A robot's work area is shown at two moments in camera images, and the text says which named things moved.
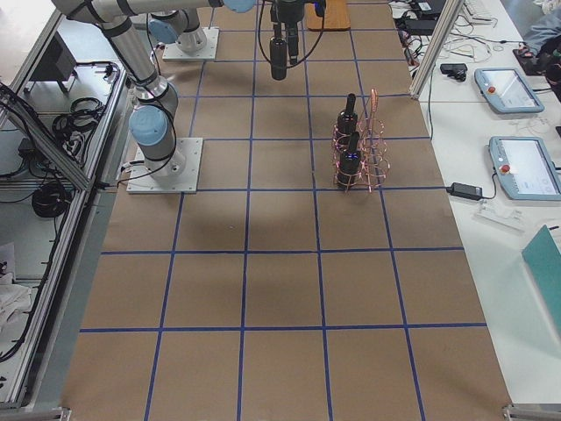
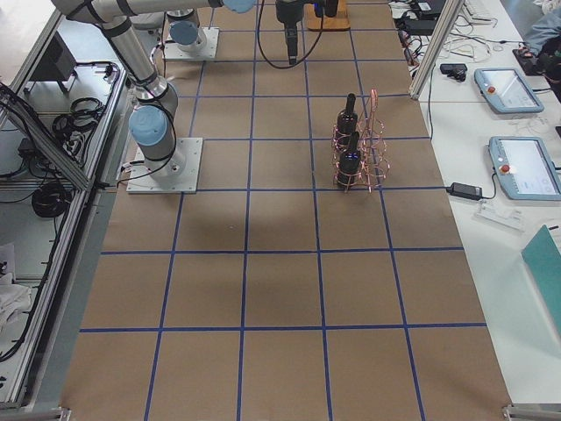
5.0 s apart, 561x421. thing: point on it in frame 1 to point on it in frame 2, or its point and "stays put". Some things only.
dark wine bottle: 350,163 stays put
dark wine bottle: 346,121 stays put
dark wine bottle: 278,57 to 331,8
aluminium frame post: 450,10 stays put
